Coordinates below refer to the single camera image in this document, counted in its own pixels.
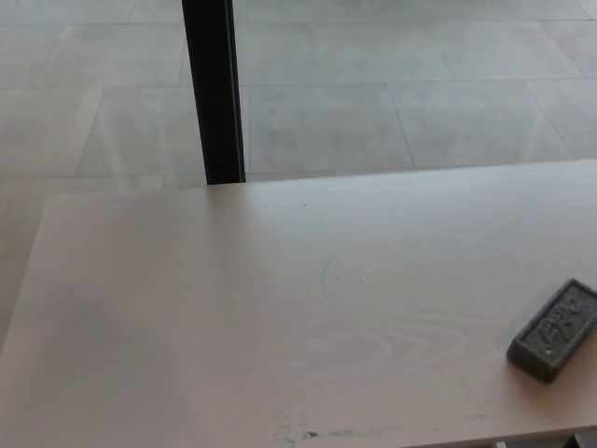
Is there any dark grey felt board eraser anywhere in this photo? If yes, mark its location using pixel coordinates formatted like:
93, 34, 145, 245
506, 277, 597, 385

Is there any black vertical metal post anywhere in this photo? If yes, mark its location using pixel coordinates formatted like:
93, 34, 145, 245
181, 0, 247, 187

